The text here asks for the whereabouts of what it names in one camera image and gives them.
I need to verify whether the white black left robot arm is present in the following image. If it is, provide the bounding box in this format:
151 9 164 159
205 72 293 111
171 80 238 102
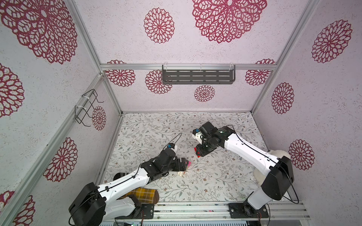
68 148 190 226

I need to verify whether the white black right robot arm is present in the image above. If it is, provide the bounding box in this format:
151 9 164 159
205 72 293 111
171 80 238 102
192 121 294 216

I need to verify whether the yellow brown plaid sock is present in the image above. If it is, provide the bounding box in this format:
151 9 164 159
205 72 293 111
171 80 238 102
120 187 160 204

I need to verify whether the black white striped sock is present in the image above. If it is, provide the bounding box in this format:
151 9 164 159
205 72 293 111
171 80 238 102
113 172 127 181

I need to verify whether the white plush toy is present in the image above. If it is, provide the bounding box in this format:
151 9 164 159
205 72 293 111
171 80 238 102
253 149 291 186

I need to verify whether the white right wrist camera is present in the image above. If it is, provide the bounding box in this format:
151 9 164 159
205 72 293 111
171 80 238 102
192 129 203 144

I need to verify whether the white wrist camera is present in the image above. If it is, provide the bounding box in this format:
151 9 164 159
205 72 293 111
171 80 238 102
192 129 203 144
166 143 178 152

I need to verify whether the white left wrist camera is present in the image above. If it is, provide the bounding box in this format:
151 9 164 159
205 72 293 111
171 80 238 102
166 143 178 152

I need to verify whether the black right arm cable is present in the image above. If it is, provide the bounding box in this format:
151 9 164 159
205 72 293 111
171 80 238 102
226 125 300 204

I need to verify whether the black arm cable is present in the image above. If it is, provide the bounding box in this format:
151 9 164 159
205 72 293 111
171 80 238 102
162 132 183 150
226 125 300 204

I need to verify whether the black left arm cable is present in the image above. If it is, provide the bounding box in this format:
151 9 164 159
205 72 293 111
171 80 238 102
162 132 183 150

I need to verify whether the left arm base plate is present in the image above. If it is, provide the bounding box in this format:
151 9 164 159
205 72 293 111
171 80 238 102
124 204 155 219

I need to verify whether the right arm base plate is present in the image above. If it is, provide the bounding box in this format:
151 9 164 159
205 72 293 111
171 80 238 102
228 202 269 218

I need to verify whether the dark grey wall shelf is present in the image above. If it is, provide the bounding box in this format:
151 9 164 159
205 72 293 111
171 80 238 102
161 65 236 85

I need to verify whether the black wire wall rack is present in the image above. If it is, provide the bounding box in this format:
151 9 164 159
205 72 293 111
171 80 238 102
74 89 103 127

